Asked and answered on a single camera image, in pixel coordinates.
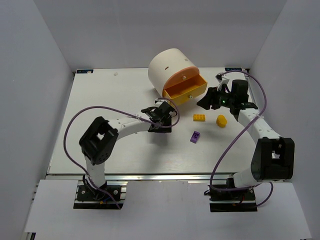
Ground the blue label sticker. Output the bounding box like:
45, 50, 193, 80
224, 67, 242, 72
76, 69, 94, 74

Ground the blue label sticker right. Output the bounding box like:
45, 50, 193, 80
224, 67, 242, 72

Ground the purple cable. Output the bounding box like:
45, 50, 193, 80
209, 70, 275, 208
63, 97, 180, 210

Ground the yellow drawer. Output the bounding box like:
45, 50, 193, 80
162, 75, 208, 106

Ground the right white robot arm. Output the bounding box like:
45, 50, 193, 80
197, 79, 295, 190

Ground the aluminium table rail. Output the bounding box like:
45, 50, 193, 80
46, 172, 238, 182

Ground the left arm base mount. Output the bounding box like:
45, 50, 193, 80
73, 175, 126, 210

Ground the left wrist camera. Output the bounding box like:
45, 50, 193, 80
155, 98, 167, 105

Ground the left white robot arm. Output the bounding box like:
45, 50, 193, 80
79, 99, 178, 189

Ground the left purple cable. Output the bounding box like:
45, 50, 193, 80
63, 97, 180, 210

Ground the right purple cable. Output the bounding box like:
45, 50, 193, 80
209, 70, 275, 208

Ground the yellow round lego piece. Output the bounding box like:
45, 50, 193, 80
216, 114, 228, 128

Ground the white cylindrical drawer cabinet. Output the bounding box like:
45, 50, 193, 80
147, 48, 196, 96

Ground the purple sloped lego brick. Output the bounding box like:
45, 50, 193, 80
190, 131, 201, 144

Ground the yellow rectangular lego brick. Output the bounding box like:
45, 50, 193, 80
192, 114, 206, 122

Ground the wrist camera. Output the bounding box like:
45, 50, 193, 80
215, 73, 230, 89
155, 98, 167, 105

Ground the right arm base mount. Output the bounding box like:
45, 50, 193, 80
203, 186, 258, 213

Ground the blue label sticker left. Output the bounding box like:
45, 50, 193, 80
76, 69, 94, 74

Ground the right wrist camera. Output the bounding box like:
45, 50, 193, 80
215, 73, 230, 89

